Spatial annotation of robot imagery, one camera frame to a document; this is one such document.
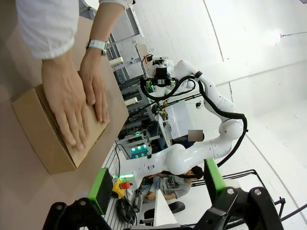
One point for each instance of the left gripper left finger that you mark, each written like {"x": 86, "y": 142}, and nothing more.
{"x": 100, "y": 191}

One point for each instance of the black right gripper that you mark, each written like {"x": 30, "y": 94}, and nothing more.
{"x": 161, "y": 81}

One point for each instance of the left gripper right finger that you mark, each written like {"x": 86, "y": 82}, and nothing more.
{"x": 214, "y": 182}

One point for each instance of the brown cardboard box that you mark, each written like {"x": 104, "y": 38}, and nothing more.
{"x": 40, "y": 127}

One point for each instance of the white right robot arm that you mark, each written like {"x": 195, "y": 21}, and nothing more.
{"x": 182, "y": 158}

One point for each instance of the person's left forearm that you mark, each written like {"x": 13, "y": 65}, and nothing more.
{"x": 105, "y": 24}

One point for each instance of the person's left hand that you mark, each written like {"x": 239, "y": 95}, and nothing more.
{"x": 94, "y": 88}

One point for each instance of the person's right hand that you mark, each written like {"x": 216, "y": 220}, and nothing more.
{"x": 67, "y": 100}

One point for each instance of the yellow emergency stop button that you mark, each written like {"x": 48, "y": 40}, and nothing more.
{"x": 121, "y": 187}

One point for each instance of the seated person in grey shirt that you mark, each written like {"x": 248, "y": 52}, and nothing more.
{"x": 172, "y": 184}

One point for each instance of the black floor stand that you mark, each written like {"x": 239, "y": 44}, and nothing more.
{"x": 259, "y": 177}

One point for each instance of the controller with green lights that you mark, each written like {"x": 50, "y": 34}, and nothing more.
{"x": 140, "y": 149}

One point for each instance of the white wristwatch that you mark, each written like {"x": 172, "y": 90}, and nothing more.
{"x": 97, "y": 45}

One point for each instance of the person in white shirt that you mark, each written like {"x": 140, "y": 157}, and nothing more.
{"x": 48, "y": 26}

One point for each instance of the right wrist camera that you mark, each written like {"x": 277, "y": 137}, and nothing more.
{"x": 157, "y": 61}

